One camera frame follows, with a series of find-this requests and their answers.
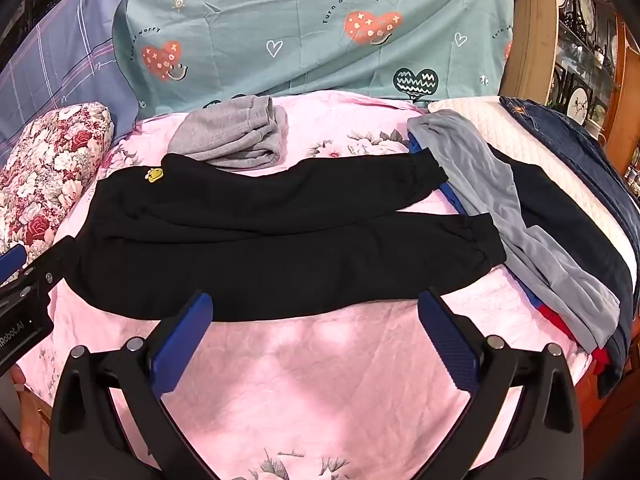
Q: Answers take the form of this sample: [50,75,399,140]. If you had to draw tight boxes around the pink floral bedsheet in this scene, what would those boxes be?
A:
[22,91,591,480]

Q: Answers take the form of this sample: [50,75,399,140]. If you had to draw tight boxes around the wooden display cabinet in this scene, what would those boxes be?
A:
[502,0,640,186]

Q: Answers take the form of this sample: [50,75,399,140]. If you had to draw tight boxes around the red garment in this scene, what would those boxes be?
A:
[537,305,611,376]

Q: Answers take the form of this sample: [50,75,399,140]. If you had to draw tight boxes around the red floral pillow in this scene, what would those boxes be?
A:
[0,102,115,271]

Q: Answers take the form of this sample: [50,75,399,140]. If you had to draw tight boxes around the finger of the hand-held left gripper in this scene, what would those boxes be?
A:
[0,245,26,285]
[22,237,78,291]

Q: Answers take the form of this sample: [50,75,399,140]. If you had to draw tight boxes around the folded grey towel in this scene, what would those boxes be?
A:
[167,95,289,171]

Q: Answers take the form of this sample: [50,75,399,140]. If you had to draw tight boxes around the teal heart print blanket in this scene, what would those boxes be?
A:
[112,0,516,121]

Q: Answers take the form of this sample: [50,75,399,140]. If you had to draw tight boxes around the blue plaid pillow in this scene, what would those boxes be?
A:
[0,0,143,151]

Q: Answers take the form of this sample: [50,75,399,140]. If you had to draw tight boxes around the wooden bed frame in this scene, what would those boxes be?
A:
[570,355,621,441]

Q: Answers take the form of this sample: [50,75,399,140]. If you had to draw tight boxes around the black pants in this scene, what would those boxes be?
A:
[62,151,508,322]

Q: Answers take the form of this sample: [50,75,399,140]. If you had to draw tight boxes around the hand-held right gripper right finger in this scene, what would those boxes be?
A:
[417,287,586,480]

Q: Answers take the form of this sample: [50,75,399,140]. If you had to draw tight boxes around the blue garment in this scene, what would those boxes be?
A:
[407,135,546,311]

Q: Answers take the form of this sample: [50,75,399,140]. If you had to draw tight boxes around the dark navy pants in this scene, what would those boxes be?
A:
[492,145,636,396]

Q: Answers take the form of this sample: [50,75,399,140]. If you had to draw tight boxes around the pile of folded clothes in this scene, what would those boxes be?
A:
[407,110,621,353]

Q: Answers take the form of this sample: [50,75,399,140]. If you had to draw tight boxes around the blue denim jeans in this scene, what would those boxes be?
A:
[500,96,640,281]

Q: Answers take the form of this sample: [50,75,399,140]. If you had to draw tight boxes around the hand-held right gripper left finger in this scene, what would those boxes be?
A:
[49,290,221,480]

